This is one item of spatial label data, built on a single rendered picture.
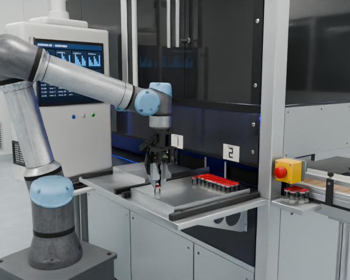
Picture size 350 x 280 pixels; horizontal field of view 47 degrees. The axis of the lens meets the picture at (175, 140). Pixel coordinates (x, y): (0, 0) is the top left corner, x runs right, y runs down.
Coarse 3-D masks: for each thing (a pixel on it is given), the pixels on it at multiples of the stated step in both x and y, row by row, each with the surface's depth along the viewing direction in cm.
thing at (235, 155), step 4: (224, 144) 156; (228, 144) 154; (224, 148) 156; (228, 148) 154; (236, 148) 151; (224, 152) 156; (228, 152) 154; (236, 152) 151; (224, 156) 156; (228, 156) 155; (232, 156) 153; (236, 156) 151; (232, 160) 153; (236, 160) 152
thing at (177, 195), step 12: (180, 180) 156; (132, 192) 142; (144, 192) 147; (168, 192) 149; (180, 192) 149; (192, 192) 149; (204, 192) 149; (240, 192) 140; (156, 204) 130; (168, 204) 125; (180, 204) 135; (192, 204) 127
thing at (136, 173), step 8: (120, 168) 178; (128, 168) 181; (136, 168) 184; (144, 168) 187; (168, 168) 187; (176, 168) 187; (184, 168) 187; (200, 168) 173; (208, 168) 176; (120, 176) 172; (128, 176) 166; (136, 176) 161; (144, 176) 173; (176, 176) 166
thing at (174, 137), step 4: (172, 136) 182; (176, 136) 180; (180, 136) 178; (172, 140) 183; (176, 140) 180; (180, 140) 178; (172, 144) 183; (176, 144) 181; (180, 144) 178; (180, 148) 179
